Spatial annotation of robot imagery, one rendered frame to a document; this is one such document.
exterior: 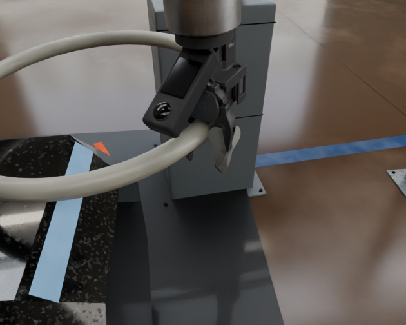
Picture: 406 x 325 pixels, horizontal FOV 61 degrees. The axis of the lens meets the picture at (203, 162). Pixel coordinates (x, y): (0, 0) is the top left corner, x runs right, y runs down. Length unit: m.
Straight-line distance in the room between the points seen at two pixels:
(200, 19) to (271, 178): 1.42
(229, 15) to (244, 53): 0.86
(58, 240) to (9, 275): 0.08
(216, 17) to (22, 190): 0.30
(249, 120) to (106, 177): 1.04
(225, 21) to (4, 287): 0.40
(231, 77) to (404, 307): 1.20
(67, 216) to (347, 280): 1.14
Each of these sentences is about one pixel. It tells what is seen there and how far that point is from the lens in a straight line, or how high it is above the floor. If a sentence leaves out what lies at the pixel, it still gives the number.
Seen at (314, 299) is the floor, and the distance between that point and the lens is 1.39.
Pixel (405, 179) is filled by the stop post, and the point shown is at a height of 0.01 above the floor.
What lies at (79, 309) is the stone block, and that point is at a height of 0.74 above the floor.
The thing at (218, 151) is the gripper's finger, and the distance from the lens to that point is 0.49.
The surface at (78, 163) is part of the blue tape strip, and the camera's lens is 0.65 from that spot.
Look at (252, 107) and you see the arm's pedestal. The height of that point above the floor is 0.47.
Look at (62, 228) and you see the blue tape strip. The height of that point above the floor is 0.78.
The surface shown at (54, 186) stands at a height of 0.89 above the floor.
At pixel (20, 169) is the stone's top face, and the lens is 0.64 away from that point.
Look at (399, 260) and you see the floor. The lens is 1.61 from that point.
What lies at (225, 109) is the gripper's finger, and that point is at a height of 0.95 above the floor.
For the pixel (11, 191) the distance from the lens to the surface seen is 0.47.
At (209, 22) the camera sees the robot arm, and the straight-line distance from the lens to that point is 0.40.
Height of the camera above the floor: 1.18
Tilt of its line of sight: 40 degrees down
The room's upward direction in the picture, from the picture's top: straight up
